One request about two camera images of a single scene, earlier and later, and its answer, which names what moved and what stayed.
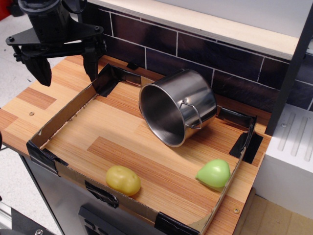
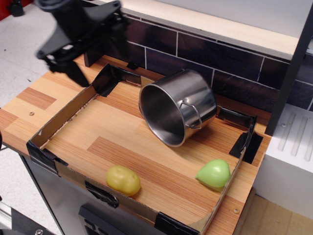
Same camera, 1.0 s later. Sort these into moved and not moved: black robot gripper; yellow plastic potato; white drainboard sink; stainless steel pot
Moved: black robot gripper
Not moved: yellow plastic potato; stainless steel pot; white drainboard sink
